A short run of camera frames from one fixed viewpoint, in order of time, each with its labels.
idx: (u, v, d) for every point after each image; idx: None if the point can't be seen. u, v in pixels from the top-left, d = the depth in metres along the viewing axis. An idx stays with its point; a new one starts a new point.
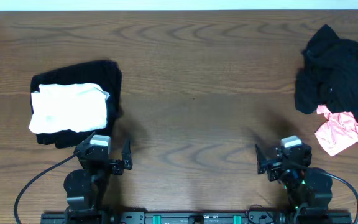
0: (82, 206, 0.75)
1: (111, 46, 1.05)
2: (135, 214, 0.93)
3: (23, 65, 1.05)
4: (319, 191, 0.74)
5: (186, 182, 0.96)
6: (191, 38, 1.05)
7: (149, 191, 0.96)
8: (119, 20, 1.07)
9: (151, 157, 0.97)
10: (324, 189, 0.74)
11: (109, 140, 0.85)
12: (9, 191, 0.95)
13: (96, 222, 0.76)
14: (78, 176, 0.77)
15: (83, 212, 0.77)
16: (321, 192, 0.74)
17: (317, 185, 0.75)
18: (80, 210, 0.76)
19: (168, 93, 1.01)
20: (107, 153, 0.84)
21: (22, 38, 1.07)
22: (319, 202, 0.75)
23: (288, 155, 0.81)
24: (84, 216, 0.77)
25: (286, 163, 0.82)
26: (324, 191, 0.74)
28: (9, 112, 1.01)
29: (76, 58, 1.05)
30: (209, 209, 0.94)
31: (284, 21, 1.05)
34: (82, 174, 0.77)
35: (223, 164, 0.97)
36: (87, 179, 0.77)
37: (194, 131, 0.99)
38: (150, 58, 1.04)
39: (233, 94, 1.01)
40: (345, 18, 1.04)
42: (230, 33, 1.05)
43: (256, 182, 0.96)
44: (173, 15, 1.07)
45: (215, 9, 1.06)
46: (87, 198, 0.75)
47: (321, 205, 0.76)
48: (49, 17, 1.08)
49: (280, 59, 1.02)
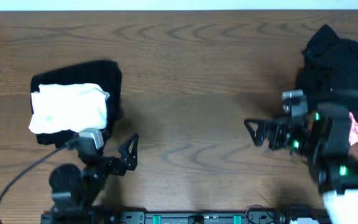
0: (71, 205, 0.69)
1: (111, 46, 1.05)
2: (135, 214, 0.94)
3: (22, 65, 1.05)
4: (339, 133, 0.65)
5: (186, 182, 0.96)
6: (191, 38, 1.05)
7: (149, 191, 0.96)
8: (119, 20, 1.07)
9: (151, 157, 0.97)
10: (344, 133, 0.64)
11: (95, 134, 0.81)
12: (9, 191, 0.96)
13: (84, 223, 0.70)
14: (66, 172, 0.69)
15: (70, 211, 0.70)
16: (342, 134, 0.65)
17: (331, 111, 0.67)
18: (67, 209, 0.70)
19: (168, 93, 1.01)
20: (95, 147, 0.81)
21: (21, 38, 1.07)
22: (339, 130, 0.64)
23: (293, 102, 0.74)
24: (72, 216, 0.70)
25: (295, 120, 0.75)
26: (345, 132, 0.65)
28: (8, 111, 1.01)
29: (76, 58, 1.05)
30: (209, 209, 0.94)
31: (284, 21, 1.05)
34: (71, 168, 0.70)
35: (223, 163, 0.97)
36: (76, 175, 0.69)
37: (193, 130, 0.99)
38: (150, 58, 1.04)
39: (233, 94, 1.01)
40: (345, 18, 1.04)
42: (229, 33, 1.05)
43: (256, 182, 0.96)
44: (173, 15, 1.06)
45: (215, 9, 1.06)
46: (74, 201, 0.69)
47: (340, 138, 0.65)
48: (49, 17, 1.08)
49: (280, 59, 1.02)
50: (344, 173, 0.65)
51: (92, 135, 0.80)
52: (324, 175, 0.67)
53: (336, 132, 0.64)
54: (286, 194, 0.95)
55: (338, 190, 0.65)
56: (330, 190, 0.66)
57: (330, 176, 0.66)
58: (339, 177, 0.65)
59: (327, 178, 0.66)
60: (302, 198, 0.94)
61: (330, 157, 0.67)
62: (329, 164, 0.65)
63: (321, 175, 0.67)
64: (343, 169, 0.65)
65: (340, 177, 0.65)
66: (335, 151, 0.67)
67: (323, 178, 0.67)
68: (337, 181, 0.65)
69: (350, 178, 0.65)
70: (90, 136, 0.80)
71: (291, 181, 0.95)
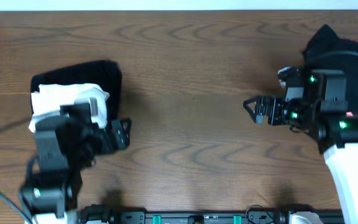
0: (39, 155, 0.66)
1: (111, 46, 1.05)
2: (135, 214, 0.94)
3: (22, 65, 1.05)
4: (332, 84, 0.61)
5: (186, 182, 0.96)
6: (191, 38, 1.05)
7: (149, 191, 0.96)
8: (119, 20, 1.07)
9: (151, 157, 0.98)
10: (339, 85, 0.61)
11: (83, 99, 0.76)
12: (10, 191, 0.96)
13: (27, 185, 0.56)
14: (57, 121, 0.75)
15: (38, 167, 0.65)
16: (337, 86, 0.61)
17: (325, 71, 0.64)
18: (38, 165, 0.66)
19: (168, 93, 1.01)
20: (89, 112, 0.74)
21: (21, 38, 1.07)
22: (334, 85, 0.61)
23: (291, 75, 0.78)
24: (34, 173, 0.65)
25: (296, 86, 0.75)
26: (340, 83, 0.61)
28: (7, 111, 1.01)
29: (76, 59, 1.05)
30: (209, 209, 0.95)
31: (284, 22, 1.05)
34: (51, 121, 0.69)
35: (223, 163, 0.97)
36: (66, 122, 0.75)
37: (194, 130, 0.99)
38: (150, 58, 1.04)
39: (233, 94, 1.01)
40: (345, 18, 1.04)
42: (230, 33, 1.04)
43: (256, 182, 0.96)
44: (173, 15, 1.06)
45: (215, 9, 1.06)
46: (64, 143, 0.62)
47: (335, 94, 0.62)
48: (48, 17, 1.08)
49: (280, 59, 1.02)
50: (344, 127, 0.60)
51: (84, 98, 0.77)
52: (324, 131, 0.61)
53: (330, 84, 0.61)
54: (286, 194, 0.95)
55: (339, 142, 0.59)
56: (330, 144, 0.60)
57: (329, 127, 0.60)
58: (339, 127, 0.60)
59: (327, 134, 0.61)
60: (302, 198, 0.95)
61: (329, 114, 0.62)
62: (326, 119, 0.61)
63: (321, 131, 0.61)
64: (342, 123, 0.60)
65: (340, 130, 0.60)
66: (333, 106, 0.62)
67: (324, 135, 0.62)
68: (337, 133, 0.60)
69: (349, 132, 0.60)
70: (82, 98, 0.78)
71: (291, 181, 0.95)
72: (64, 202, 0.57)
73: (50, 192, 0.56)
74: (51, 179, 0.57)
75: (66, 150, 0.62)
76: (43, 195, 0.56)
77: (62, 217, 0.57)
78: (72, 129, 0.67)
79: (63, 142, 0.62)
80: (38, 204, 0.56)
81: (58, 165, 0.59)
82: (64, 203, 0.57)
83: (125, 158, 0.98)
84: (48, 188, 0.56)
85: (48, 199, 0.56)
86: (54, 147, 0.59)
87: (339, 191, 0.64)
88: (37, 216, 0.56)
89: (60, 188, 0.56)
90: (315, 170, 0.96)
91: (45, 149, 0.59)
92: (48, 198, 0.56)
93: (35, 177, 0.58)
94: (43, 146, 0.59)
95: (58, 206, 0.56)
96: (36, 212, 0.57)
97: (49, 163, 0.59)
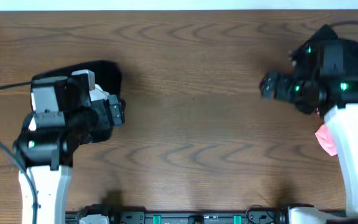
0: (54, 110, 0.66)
1: (110, 46, 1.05)
2: (135, 214, 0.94)
3: (22, 65, 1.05)
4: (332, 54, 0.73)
5: (186, 182, 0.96)
6: (191, 38, 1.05)
7: (148, 191, 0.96)
8: (118, 20, 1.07)
9: (151, 157, 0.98)
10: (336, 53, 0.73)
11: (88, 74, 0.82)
12: (10, 191, 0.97)
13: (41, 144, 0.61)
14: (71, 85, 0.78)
15: (48, 124, 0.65)
16: (335, 53, 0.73)
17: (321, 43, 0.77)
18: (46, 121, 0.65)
19: (168, 93, 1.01)
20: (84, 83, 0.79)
21: (20, 38, 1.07)
22: (332, 51, 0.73)
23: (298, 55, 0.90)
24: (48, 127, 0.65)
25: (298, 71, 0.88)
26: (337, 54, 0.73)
28: (7, 111, 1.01)
29: (76, 58, 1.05)
30: (209, 209, 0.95)
31: (284, 21, 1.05)
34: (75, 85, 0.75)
35: (223, 163, 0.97)
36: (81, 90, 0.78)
37: (194, 130, 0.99)
38: (150, 58, 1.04)
39: (233, 94, 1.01)
40: (345, 18, 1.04)
42: (229, 33, 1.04)
43: (256, 182, 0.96)
44: (172, 15, 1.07)
45: (214, 9, 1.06)
46: (61, 104, 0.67)
47: (334, 59, 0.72)
48: (48, 17, 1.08)
49: (280, 58, 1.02)
50: (345, 89, 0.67)
51: (86, 73, 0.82)
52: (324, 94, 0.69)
53: (330, 51, 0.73)
54: (286, 194, 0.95)
55: (340, 103, 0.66)
56: (332, 104, 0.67)
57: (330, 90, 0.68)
58: (339, 91, 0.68)
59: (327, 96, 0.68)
60: (302, 198, 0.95)
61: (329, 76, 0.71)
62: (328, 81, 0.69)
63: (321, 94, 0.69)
64: (344, 85, 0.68)
65: (340, 91, 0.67)
66: (332, 71, 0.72)
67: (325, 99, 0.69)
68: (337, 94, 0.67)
69: (348, 93, 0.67)
70: (84, 73, 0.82)
71: (291, 181, 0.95)
72: (58, 157, 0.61)
73: (47, 143, 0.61)
74: (48, 132, 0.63)
75: (66, 110, 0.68)
76: (38, 146, 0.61)
77: (57, 169, 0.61)
78: (71, 93, 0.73)
79: (62, 102, 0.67)
80: (33, 155, 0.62)
81: (54, 122, 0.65)
82: (59, 153, 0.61)
83: (125, 158, 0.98)
84: (44, 140, 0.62)
85: (43, 150, 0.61)
86: (51, 106, 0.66)
87: (339, 152, 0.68)
88: (33, 168, 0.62)
89: (55, 140, 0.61)
90: (315, 170, 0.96)
91: (43, 107, 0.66)
92: (45, 149, 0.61)
93: (33, 133, 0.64)
94: (41, 105, 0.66)
95: (53, 157, 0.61)
96: (33, 164, 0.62)
97: (45, 121, 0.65)
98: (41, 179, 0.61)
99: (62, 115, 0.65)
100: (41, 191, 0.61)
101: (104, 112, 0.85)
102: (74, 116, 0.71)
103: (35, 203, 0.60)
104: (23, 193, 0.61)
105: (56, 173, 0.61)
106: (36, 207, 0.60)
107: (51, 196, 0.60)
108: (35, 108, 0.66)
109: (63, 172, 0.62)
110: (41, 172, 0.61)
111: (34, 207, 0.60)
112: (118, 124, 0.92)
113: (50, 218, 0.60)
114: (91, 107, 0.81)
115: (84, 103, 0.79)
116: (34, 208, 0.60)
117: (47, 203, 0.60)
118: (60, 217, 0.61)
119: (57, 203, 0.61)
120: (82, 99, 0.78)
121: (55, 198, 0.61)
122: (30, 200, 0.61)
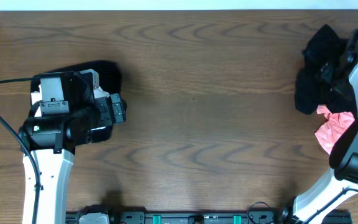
0: (59, 99, 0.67)
1: (110, 46, 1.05)
2: (135, 214, 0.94)
3: (22, 65, 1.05)
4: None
5: (186, 182, 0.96)
6: (191, 38, 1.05)
7: (149, 191, 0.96)
8: (119, 20, 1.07)
9: (151, 157, 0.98)
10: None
11: (93, 73, 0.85)
12: (9, 191, 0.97)
13: (45, 127, 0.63)
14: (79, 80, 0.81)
15: (54, 111, 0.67)
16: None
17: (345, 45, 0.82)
18: (52, 109, 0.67)
19: (168, 93, 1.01)
20: (90, 80, 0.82)
21: (20, 38, 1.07)
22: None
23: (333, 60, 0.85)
24: (54, 114, 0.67)
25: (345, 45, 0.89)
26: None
28: (7, 111, 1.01)
29: (75, 58, 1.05)
30: (209, 208, 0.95)
31: (285, 21, 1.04)
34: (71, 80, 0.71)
35: (223, 163, 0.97)
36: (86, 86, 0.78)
37: (193, 130, 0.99)
38: (150, 58, 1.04)
39: (233, 94, 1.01)
40: (346, 18, 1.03)
42: (229, 33, 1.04)
43: (256, 182, 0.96)
44: (172, 15, 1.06)
45: (215, 9, 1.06)
46: (67, 93, 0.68)
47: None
48: (48, 17, 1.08)
49: (280, 58, 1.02)
50: None
51: (92, 71, 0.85)
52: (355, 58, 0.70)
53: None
54: (286, 193, 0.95)
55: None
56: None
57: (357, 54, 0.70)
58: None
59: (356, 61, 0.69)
60: None
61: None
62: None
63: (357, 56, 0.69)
64: None
65: None
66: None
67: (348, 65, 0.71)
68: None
69: None
70: (91, 71, 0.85)
71: (291, 181, 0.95)
72: (62, 140, 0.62)
73: (53, 128, 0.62)
74: (54, 117, 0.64)
75: (71, 99, 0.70)
76: (43, 130, 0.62)
77: (60, 152, 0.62)
78: (78, 84, 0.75)
79: (69, 92, 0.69)
80: (37, 139, 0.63)
81: (59, 110, 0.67)
82: (63, 138, 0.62)
83: (125, 158, 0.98)
84: (50, 125, 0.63)
85: (46, 134, 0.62)
86: (57, 94, 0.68)
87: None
88: (37, 150, 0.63)
89: (60, 126, 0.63)
90: (315, 170, 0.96)
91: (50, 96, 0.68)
92: (50, 133, 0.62)
93: (38, 117, 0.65)
94: (48, 93, 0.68)
95: (58, 141, 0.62)
96: (38, 147, 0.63)
97: (51, 108, 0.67)
98: (45, 160, 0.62)
99: (67, 103, 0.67)
100: (45, 173, 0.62)
101: (105, 109, 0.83)
102: (78, 107, 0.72)
103: (38, 183, 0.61)
104: (27, 175, 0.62)
105: (59, 157, 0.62)
106: (39, 188, 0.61)
107: (53, 178, 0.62)
108: (42, 98, 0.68)
109: (66, 157, 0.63)
110: (46, 154, 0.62)
111: (36, 188, 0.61)
112: (117, 122, 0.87)
113: (51, 199, 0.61)
114: (95, 104, 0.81)
115: (88, 97, 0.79)
116: (36, 188, 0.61)
117: (51, 185, 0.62)
118: (60, 200, 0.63)
119: (58, 185, 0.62)
120: (87, 91, 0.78)
121: (57, 180, 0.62)
122: (33, 180, 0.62)
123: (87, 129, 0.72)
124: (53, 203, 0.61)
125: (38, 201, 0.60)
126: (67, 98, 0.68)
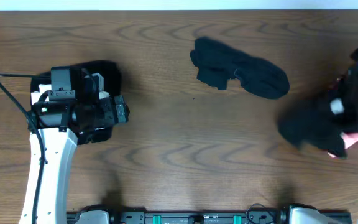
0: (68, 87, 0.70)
1: (110, 46, 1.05)
2: (135, 214, 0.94)
3: (22, 65, 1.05)
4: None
5: (186, 182, 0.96)
6: (191, 39, 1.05)
7: (149, 191, 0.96)
8: (119, 20, 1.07)
9: (151, 157, 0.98)
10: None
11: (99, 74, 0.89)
12: (9, 191, 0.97)
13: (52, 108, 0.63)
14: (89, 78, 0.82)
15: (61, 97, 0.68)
16: None
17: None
18: (59, 95, 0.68)
19: (168, 93, 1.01)
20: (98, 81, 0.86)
21: (20, 38, 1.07)
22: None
23: None
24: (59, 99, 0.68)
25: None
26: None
28: (6, 111, 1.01)
29: (75, 58, 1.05)
30: (209, 208, 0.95)
31: (285, 21, 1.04)
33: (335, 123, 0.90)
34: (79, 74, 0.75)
35: (223, 163, 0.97)
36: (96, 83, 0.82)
37: (194, 130, 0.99)
38: (150, 58, 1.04)
39: (234, 94, 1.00)
40: (347, 18, 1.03)
42: (230, 33, 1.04)
43: (256, 182, 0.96)
44: (172, 15, 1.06)
45: (214, 9, 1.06)
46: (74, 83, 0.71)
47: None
48: (47, 16, 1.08)
49: (280, 59, 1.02)
50: None
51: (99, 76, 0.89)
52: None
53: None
54: (286, 194, 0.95)
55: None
56: None
57: None
58: None
59: None
60: (301, 198, 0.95)
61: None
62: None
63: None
64: None
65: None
66: None
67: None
68: None
69: None
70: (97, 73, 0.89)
71: (291, 181, 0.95)
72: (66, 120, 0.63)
73: (58, 109, 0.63)
74: (59, 101, 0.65)
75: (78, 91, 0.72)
76: (50, 111, 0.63)
77: (65, 130, 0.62)
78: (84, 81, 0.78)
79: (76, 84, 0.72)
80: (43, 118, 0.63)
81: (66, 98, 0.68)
82: (68, 119, 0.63)
83: (125, 158, 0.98)
84: (56, 106, 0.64)
85: (53, 114, 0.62)
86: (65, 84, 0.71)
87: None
88: (44, 129, 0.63)
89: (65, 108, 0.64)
90: (315, 170, 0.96)
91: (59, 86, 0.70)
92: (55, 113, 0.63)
93: (45, 101, 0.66)
94: (56, 83, 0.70)
95: (63, 119, 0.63)
96: (45, 127, 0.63)
97: (58, 96, 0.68)
98: (50, 136, 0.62)
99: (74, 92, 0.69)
100: (49, 149, 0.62)
101: (109, 108, 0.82)
102: (84, 101, 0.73)
103: (42, 157, 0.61)
104: (32, 150, 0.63)
105: (63, 134, 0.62)
106: (43, 162, 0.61)
107: (58, 154, 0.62)
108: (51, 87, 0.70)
109: (71, 135, 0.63)
110: (50, 132, 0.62)
111: (41, 162, 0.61)
112: (122, 121, 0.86)
113: (55, 173, 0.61)
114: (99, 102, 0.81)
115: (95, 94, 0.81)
116: (41, 162, 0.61)
117: (55, 160, 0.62)
118: (63, 175, 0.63)
119: (63, 161, 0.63)
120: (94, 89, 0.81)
121: (61, 156, 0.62)
122: (38, 155, 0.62)
123: (90, 125, 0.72)
124: (55, 178, 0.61)
125: (42, 174, 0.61)
126: (74, 88, 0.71)
